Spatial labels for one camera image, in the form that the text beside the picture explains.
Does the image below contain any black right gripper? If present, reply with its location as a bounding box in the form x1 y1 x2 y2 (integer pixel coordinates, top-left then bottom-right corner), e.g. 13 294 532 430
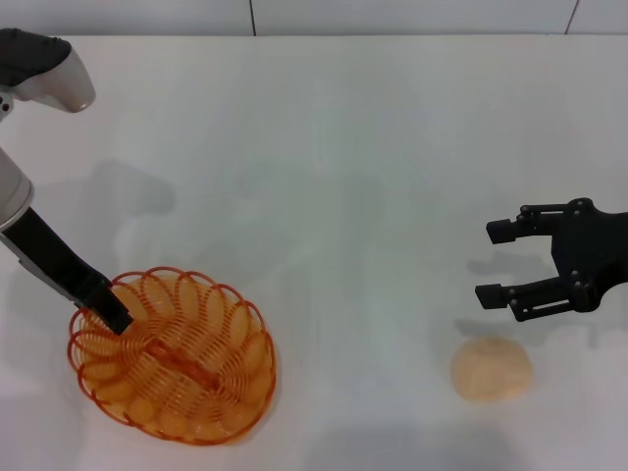
474 197 628 323

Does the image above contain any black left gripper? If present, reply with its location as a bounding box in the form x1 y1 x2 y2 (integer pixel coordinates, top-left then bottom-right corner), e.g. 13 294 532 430
0 205 135 337

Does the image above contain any orange plastic woven basket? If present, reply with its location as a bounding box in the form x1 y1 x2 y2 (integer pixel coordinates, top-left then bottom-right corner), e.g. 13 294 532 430
67 267 278 446

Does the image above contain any round tan bread bun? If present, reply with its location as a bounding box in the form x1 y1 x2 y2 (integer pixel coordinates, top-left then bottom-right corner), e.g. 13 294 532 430
450 336 534 404

